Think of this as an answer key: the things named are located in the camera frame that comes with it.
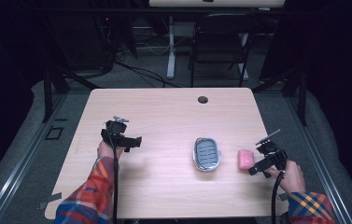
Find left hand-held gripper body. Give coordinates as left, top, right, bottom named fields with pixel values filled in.
left=100, top=115, right=135, bottom=148

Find white desk leg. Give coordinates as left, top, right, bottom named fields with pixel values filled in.
left=166, top=15, right=176, bottom=80

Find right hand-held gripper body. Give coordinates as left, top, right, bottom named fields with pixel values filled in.
left=255, top=129, right=288, bottom=172

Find pink soap bar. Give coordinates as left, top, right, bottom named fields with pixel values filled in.
left=237, top=149, right=256, bottom=171

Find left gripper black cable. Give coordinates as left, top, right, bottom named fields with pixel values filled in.
left=106, top=124, right=120, bottom=224

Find black folding chair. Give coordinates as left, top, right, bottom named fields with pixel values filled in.
left=189, top=12, right=260, bottom=88

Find person's right hand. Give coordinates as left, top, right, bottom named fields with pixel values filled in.
left=266, top=160, right=306, bottom=194

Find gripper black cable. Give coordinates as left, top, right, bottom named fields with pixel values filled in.
left=270, top=148, right=289, bottom=224
left=106, top=124, right=120, bottom=224

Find grey tape strip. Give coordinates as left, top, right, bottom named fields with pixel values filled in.
left=36, top=191, right=63, bottom=211

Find grey soap dish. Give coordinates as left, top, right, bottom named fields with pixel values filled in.
left=192, top=136, right=222, bottom=173

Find black floor cables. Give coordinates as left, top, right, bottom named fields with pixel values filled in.
left=83, top=40, right=187, bottom=89

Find black metal stand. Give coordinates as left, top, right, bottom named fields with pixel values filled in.
left=41, top=18, right=100, bottom=123
left=251, top=62, right=308, bottom=127

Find person's left hand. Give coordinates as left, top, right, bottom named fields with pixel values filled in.
left=97, top=140, right=126, bottom=161

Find dark equipment rack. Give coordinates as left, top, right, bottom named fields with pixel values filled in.
left=51, top=12, right=137, bottom=71

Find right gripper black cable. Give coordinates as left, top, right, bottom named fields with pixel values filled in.
left=270, top=148, right=289, bottom=224

